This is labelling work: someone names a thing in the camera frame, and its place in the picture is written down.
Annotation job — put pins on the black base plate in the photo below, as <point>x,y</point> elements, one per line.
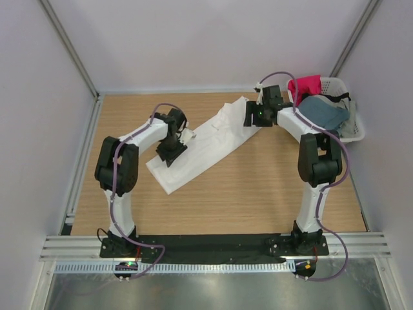
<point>215,249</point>

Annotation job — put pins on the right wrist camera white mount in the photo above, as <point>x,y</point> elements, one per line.
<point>259,89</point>

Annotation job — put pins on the white slotted cable duct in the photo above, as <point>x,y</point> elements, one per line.
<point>160,268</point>

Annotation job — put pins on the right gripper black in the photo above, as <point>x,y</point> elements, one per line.
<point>250,113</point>

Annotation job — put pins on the aluminium frame rail front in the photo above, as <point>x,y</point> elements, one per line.
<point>67,248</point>

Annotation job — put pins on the aluminium corner post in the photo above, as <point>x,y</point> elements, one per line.
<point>355,36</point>
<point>69,47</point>

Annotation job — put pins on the left aluminium corner post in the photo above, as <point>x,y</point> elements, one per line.
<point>69,47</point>

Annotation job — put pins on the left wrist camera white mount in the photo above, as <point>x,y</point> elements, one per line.
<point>186,136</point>

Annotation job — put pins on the pink t shirt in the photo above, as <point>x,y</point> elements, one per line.
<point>305,86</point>

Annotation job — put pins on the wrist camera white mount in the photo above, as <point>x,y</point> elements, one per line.
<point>259,89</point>
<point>186,136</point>

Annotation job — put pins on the blue grey t shirt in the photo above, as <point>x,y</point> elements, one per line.
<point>318,112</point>

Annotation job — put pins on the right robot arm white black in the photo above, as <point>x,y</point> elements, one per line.
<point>319,164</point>

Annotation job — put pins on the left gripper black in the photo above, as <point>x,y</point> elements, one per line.
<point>171,152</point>

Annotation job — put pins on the white t shirt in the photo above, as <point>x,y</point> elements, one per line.
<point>215,139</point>

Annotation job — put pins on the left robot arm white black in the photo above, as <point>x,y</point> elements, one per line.
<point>117,171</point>

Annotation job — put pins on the white laundry basket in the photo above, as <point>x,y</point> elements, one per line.
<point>296,124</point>

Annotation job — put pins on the right aluminium corner post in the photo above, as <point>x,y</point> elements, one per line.
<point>355,36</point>

